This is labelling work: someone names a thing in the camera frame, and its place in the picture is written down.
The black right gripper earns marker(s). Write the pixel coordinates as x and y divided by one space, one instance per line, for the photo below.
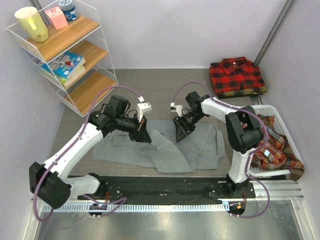
182 129

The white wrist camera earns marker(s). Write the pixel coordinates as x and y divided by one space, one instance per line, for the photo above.
176 109
142 108

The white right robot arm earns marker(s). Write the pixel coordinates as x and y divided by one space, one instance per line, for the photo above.
244 133

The white wire wooden shelf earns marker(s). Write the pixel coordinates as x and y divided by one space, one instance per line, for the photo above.
85 37

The pink cube box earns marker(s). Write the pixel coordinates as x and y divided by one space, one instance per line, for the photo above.
57 17

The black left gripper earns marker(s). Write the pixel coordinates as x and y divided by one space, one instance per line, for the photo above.
143 135

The aluminium frame post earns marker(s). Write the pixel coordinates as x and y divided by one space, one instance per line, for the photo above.
279 21

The white plastic laundry basket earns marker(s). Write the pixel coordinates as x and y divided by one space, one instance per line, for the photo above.
267 110

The blue lidded jar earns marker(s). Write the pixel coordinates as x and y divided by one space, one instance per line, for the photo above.
69 10

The green book under blue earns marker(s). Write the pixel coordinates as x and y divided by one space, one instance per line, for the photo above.
66 81

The orange plaid shirt in basket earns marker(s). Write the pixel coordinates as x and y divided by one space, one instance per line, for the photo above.
277 153

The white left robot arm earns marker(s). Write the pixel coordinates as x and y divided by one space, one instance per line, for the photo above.
50 180

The yellow green plaid shirt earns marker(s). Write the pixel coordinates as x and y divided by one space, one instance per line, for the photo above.
242 93

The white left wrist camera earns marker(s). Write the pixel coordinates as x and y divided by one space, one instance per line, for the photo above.
142 108

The white slotted cable duct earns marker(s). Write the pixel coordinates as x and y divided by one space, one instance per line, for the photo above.
87 206

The grey long sleeve shirt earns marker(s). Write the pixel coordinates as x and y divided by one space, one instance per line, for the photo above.
201 150

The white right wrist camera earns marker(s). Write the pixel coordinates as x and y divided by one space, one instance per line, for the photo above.
176 109

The yellow plastic pitcher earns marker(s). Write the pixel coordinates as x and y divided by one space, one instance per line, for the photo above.
31 21

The red black plaid shirt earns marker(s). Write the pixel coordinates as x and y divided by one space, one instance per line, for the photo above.
235 74

